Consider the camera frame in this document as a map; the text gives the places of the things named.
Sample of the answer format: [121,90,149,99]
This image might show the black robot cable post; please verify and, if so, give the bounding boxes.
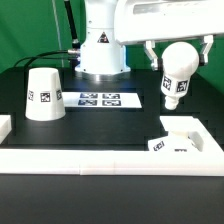
[64,0,80,48]

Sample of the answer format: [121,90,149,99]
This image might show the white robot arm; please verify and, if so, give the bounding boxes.
[76,0,224,80]

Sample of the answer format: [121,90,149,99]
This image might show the black cable bundle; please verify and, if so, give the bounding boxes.
[13,49,82,68]

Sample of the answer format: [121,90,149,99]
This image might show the white lamp base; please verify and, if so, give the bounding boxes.
[147,115,205,153]

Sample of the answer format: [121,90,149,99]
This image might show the white marker sheet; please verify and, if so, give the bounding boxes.
[62,92,141,109]

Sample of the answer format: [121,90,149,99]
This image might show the white lamp shade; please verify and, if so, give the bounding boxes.
[25,67,65,121]

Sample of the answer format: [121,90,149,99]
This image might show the white U-shaped fence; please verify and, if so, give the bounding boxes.
[0,118,224,176]

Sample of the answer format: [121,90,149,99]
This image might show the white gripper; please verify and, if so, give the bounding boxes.
[114,0,224,71]

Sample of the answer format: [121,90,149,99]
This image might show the white lamp bulb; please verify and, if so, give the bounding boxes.
[161,42,199,110]

